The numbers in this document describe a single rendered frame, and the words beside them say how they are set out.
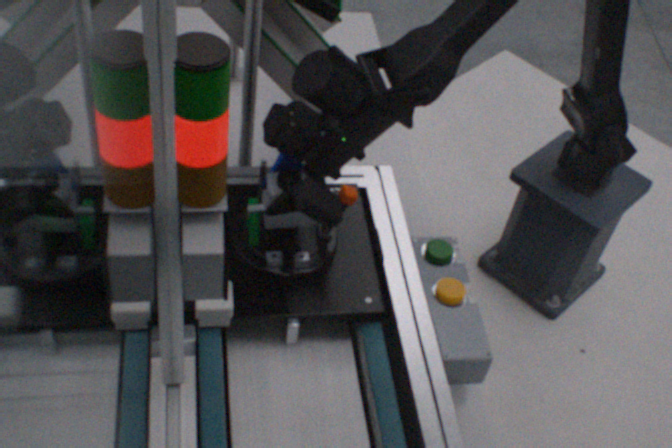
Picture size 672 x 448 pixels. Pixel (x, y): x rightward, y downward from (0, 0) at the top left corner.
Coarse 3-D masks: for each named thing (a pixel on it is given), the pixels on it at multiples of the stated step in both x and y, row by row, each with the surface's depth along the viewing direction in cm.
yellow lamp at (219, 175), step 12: (180, 168) 72; (192, 168) 72; (204, 168) 72; (216, 168) 72; (180, 180) 73; (192, 180) 72; (204, 180) 73; (216, 180) 73; (180, 192) 74; (192, 192) 74; (204, 192) 74; (216, 192) 74; (192, 204) 75; (204, 204) 75
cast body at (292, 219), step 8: (272, 176) 105; (280, 176) 103; (296, 176) 103; (272, 184) 104; (280, 184) 103; (264, 192) 107; (272, 192) 103; (280, 192) 103; (264, 200) 106; (272, 200) 103; (248, 208) 106; (256, 208) 106; (264, 208) 105; (248, 216) 107; (264, 216) 105; (272, 216) 105; (280, 216) 105; (288, 216) 105; (296, 216) 105; (304, 216) 106; (264, 224) 107; (272, 224) 106; (280, 224) 106; (288, 224) 106; (296, 224) 106; (304, 224) 107; (312, 224) 107
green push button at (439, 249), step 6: (432, 240) 116; (438, 240) 116; (426, 246) 115; (432, 246) 115; (438, 246) 115; (444, 246) 115; (450, 246) 115; (426, 252) 115; (432, 252) 114; (438, 252) 114; (444, 252) 115; (450, 252) 115; (432, 258) 114; (438, 258) 114; (444, 258) 114; (450, 258) 114
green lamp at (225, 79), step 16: (176, 80) 65; (192, 80) 65; (208, 80) 65; (224, 80) 66; (176, 96) 67; (192, 96) 66; (208, 96) 66; (224, 96) 67; (176, 112) 68; (192, 112) 67; (208, 112) 67; (224, 112) 69
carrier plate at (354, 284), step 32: (256, 192) 119; (352, 224) 116; (352, 256) 112; (256, 288) 107; (288, 288) 107; (320, 288) 108; (352, 288) 108; (256, 320) 104; (320, 320) 106; (352, 320) 107
